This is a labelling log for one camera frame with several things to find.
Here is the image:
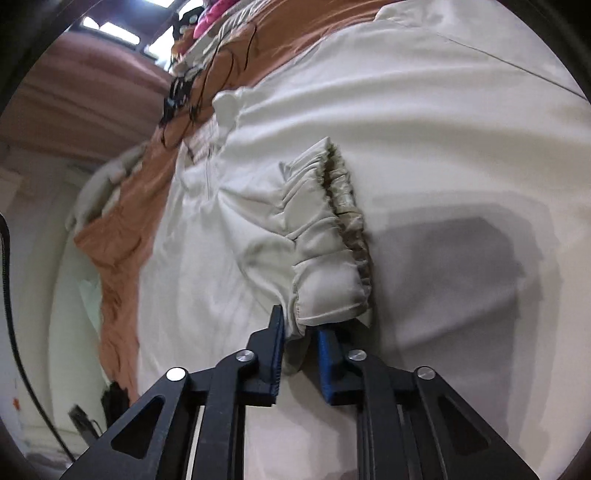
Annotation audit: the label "orange bed sheet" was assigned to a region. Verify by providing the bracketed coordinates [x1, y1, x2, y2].
[74, 0, 386, 402]

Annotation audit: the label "grey cloth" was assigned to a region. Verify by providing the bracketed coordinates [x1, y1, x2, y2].
[65, 144, 149, 232]

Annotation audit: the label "brown curtain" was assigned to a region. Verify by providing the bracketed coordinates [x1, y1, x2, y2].
[13, 33, 175, 163]

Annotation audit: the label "beige quilt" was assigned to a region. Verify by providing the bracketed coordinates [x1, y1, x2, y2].
[178, 9, 260, 81]

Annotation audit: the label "cream white jacket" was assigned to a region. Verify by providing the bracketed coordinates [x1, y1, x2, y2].
[137, 0, 589, 480]

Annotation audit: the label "thin black cables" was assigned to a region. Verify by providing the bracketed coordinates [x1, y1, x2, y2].
[158, 23, 260, 149]

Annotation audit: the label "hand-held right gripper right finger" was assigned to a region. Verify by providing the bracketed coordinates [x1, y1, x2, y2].
[317, 326, 541, 480]

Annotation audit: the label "black bag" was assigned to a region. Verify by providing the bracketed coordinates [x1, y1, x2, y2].
[100, 379, 132, 432]

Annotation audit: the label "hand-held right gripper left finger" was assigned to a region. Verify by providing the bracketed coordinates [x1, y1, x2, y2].
[60, 305, 285, 480]

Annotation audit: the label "window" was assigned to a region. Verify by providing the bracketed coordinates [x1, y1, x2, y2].
[65, 0, 163, 58]

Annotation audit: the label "pink cloth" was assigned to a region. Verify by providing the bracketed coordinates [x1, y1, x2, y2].
[193, 0, 234, 38]

